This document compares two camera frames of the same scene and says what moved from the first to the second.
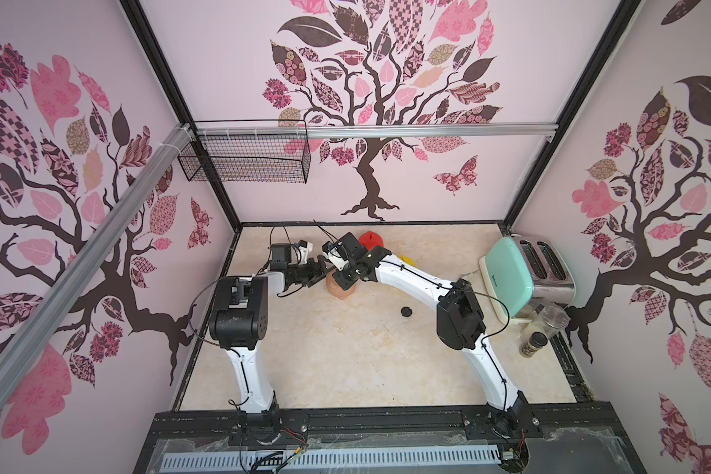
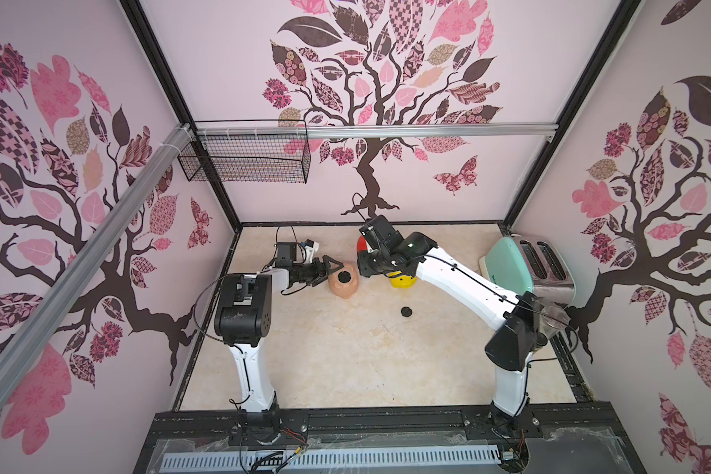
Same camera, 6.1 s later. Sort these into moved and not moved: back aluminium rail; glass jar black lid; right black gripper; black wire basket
Moved: right black gripper
Not moved: glass jar black lid; back aluminium rail; black wire basket
